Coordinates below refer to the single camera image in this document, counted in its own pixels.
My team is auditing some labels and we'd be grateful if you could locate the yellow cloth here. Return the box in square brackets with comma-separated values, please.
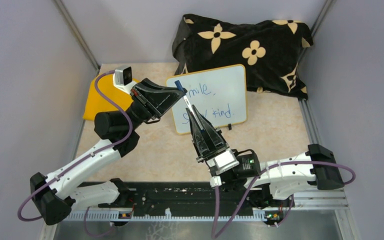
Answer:
[83, 74, 133, 121]

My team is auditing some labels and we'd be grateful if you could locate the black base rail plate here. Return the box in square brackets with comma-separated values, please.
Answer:
[98, 182, 291, 217]

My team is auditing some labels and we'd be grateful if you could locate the white perforated cable tray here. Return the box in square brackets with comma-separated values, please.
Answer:
[63, 208, 267, 222]

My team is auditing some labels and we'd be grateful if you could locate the white blue marker pen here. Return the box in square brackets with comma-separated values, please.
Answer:
[183, 95, 206, 133]

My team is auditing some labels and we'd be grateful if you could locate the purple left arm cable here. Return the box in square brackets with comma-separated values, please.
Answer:
[17, 70, 134, 238]

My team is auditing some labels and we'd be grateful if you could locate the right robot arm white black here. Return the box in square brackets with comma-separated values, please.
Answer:
[186, 106, 345, 206]

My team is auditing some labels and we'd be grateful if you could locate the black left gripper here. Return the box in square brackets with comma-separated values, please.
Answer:
[126, 78, 189, 133]

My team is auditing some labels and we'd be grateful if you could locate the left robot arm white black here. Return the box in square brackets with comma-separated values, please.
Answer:
[29, 78, 187, 226]

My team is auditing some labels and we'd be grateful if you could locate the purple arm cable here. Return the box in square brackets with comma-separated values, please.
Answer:
[210, 161, 357, 240]
[17, 70, 134, 238]

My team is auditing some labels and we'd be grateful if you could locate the black floral blanket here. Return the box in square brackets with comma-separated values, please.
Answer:
[171, 14, 314, 99]

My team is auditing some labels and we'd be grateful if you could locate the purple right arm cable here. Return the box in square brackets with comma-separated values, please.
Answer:
[210, 161, 357, 240]

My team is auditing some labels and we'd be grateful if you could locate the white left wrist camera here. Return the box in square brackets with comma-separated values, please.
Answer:
[113, 65, 137, 94]

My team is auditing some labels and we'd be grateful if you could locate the yellow framed whiteboard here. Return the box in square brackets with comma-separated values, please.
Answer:
[166, 64, 248, 127]

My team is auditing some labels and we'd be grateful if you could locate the blue marker cap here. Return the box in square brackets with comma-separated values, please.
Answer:
[174, 80, 187, 95]

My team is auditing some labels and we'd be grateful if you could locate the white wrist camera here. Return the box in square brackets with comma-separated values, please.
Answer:
[206, 148, 240, 188]
[113, 65, 137, 94]

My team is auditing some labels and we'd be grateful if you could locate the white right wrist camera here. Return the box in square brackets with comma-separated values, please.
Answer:
[206, 148, 240, 188]

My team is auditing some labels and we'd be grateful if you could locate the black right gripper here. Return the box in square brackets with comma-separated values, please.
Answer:
[188, 106, 231, 173]

